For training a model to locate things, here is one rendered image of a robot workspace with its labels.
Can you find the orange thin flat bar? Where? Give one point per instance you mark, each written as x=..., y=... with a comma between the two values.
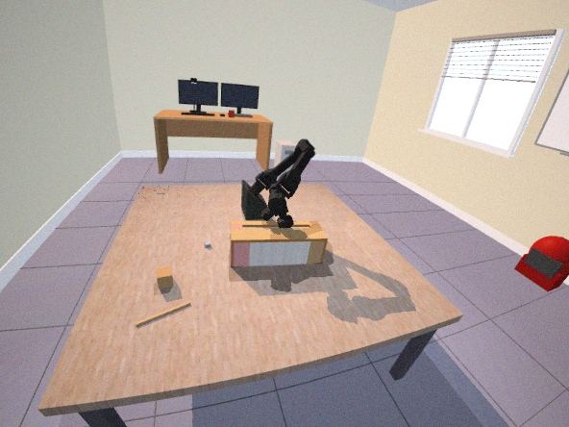
x=163, y=313

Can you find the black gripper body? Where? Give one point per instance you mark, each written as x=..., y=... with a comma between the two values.
x=285, y=220

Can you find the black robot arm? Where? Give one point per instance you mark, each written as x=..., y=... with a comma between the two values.
x=290, y=180

